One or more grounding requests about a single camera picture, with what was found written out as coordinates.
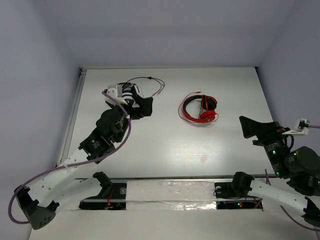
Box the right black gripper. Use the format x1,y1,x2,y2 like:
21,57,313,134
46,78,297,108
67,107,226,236
239,114,291,177

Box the red black headphones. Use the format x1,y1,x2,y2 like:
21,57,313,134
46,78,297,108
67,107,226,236
177,91,219,124

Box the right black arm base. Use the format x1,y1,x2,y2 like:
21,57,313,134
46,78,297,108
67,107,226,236
212,172,264,211

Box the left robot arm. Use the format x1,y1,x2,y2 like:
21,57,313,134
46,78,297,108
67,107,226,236
12,93,154,230

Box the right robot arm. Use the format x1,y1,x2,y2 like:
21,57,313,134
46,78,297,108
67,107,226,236
230,116,320,227

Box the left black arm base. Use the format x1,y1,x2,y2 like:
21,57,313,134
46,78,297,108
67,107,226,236
78,171,127,211

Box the white black striped headphones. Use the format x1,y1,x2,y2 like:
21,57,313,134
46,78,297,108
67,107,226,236
119,82,144,105

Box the black cable with coloured plugs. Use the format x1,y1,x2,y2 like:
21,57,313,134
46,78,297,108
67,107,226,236
124,76,166,98

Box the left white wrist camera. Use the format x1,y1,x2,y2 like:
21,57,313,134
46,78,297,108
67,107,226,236
102,84,127,106

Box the aluminium rail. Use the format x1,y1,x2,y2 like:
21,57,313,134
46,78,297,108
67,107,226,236
109,174,265,181

